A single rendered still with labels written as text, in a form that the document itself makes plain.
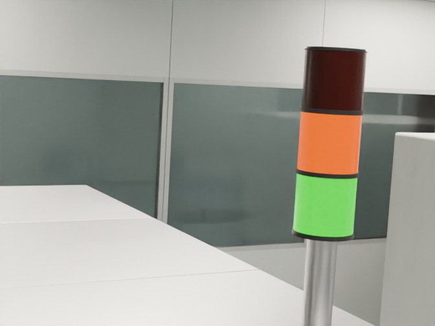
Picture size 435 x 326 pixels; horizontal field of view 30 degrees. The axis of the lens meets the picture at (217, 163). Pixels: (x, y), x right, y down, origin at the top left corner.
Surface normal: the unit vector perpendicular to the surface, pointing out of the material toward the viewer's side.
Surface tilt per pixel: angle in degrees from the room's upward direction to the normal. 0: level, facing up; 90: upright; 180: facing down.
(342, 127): 90
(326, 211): 90
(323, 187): 90
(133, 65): 90
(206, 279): 0
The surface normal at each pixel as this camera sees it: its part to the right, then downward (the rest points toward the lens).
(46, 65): 0.46, 0.13
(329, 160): -0.07, 0.11
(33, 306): 0.06, -0.99
